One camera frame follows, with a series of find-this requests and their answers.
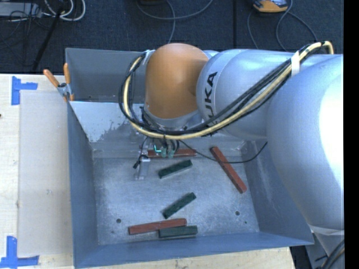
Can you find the red-brown flat block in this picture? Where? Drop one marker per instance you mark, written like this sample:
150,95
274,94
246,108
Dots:
185,152
228,169
152,226

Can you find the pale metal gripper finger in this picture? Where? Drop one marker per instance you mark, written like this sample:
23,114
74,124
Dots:
145,167
138,171

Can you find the dark green flat block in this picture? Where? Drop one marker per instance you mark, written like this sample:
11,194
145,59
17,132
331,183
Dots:
179,232
179,205
175,169

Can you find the grey metal bin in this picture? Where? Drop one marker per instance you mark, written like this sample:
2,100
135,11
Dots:
112,183

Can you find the pale flat board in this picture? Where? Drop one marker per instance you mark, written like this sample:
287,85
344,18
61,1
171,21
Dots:
42,164

